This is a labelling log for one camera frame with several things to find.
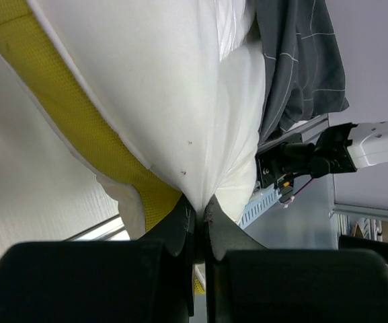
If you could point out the grey checked pillowcase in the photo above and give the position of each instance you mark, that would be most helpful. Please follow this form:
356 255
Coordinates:
305 76

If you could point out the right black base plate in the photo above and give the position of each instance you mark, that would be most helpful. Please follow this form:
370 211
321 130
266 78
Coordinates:
269 169

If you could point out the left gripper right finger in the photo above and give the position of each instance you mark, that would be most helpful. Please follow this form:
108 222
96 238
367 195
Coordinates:
246 282

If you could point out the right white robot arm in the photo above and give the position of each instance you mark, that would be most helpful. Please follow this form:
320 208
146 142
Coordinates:
342 148

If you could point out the white pillow yellow trim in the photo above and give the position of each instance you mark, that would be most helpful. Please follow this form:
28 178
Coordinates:
160 99

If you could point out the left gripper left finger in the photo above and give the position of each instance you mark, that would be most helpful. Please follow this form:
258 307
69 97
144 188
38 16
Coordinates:
144 280

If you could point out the slotted grey cable duct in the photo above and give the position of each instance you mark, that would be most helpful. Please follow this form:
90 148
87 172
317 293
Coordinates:
258 204

